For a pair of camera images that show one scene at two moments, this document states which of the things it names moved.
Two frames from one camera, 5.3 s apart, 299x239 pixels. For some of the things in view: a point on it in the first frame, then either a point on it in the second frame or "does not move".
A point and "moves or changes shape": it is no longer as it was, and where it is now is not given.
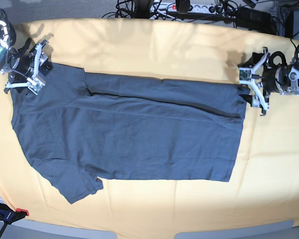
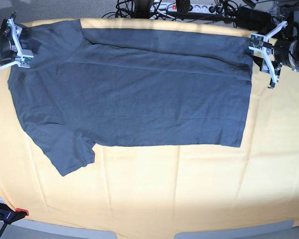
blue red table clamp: [4, 213] does not move
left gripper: [21, 67] to [7, 47]
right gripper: [268, 80] to [281, 48]
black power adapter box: [251, 19] does not move
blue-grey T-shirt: [80, 127] moves or changes shape
